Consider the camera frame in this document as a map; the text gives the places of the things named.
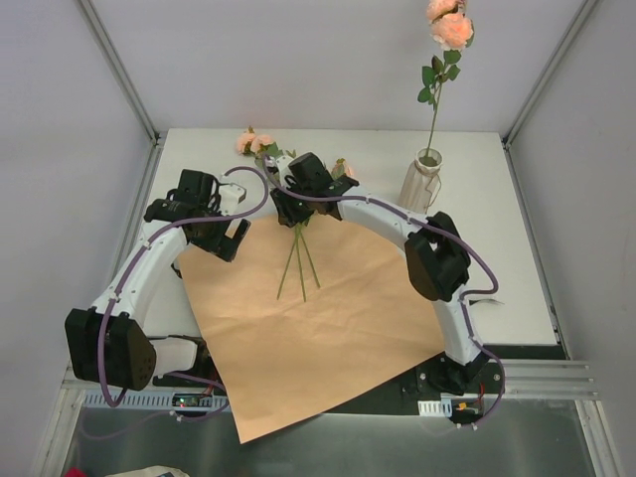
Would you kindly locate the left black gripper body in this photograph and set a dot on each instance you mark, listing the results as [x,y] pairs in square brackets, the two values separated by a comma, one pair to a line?
[225,240]

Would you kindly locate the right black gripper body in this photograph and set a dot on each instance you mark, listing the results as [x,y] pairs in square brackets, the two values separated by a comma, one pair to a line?
[291,209]

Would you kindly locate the pink artificial flower stem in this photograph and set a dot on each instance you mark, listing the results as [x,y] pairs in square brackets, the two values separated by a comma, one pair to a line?
[299,254]
[258,146]
[342,168]
[452,30]

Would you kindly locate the green and peach wrapping paper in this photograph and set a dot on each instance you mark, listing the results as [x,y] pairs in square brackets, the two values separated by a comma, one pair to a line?
[286,360]

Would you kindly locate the black gold-lettered ribbon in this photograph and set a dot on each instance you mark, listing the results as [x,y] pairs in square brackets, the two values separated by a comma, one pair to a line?
[494,301]

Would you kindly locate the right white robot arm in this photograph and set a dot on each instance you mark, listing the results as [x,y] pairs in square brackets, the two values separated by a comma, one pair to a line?
[437,259]

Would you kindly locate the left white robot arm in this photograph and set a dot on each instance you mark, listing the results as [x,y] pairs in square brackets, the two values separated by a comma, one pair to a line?
[107,342]

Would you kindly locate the white ribbed ceramic vase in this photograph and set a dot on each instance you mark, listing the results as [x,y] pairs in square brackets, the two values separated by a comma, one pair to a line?
[422,182]

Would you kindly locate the beige cloth bag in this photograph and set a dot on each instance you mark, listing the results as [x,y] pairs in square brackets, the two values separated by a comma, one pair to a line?
[152,471]

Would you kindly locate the red object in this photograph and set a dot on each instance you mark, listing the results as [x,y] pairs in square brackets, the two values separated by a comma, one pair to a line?
[74,472]

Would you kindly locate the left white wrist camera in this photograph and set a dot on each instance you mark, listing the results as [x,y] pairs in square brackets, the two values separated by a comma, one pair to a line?
[231,194]

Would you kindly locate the left aluminium frame post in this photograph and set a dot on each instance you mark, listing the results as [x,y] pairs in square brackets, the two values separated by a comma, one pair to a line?
[117,68]

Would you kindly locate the aluminium frame post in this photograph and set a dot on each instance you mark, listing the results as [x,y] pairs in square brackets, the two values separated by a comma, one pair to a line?
[573,30]
[117,68]

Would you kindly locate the left white cable duct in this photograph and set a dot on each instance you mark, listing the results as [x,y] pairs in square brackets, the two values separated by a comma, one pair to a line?
[183,402]

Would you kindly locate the white cable duct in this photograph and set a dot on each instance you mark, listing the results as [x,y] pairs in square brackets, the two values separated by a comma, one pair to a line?
[448,407]
[183,402]

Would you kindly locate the right white cable duct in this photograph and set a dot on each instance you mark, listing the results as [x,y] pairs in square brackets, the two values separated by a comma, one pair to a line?
[448,407]

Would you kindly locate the right aluminium frame post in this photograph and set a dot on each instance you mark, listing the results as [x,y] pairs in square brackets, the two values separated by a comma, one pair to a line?
[573,30]

